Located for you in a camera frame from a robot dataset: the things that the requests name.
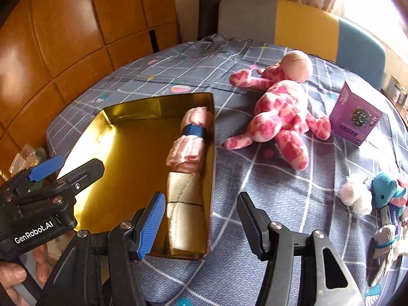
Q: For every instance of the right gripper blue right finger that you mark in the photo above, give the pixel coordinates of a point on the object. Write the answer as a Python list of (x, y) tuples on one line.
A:
[(255, 223)]

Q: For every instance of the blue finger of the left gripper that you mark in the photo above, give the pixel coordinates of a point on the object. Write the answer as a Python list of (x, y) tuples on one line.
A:
[(46, 168)]

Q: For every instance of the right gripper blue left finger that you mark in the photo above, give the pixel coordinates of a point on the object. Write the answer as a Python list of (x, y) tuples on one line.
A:
[(149, 223)]

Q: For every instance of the pink socks blue band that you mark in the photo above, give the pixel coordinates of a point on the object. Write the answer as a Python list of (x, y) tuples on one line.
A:
[(188, 151)]

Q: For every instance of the white fluffy sock ball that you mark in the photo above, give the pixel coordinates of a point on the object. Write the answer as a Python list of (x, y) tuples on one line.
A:
[(357, 197)]

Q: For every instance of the blue elephant plush toy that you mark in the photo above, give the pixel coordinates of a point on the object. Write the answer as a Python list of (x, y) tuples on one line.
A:
[(387, 190)]

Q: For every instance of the blue Tempo tissue pack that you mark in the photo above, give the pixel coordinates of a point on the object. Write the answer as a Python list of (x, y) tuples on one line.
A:
[(391, 214)]

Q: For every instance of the person left hand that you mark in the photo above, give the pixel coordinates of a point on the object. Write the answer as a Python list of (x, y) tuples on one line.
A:
[(13, 274)]

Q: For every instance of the gold tin box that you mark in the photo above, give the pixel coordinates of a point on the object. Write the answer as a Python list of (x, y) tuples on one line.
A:
[(133, 140)]

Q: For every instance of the grey plaid bed sheet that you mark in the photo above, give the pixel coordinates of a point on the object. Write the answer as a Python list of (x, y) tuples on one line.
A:
[(231, 274)]

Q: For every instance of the pink giraffe plush toy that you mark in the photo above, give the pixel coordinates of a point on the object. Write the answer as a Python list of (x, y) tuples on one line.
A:
[(281, 114)]

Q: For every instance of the wooden wardrobe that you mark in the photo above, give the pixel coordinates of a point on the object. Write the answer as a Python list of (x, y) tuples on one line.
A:
[(53, 50)]

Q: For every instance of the purple cardboard box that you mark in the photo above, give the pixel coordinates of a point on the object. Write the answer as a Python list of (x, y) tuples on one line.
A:
[(357, 110)]

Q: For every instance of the grey yellow blue headboard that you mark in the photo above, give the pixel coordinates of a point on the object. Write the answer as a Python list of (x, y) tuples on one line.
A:
[(308, 29)]

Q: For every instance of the black rolled mat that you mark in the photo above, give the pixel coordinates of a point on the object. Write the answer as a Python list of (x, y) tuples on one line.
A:
[(208, 13)]

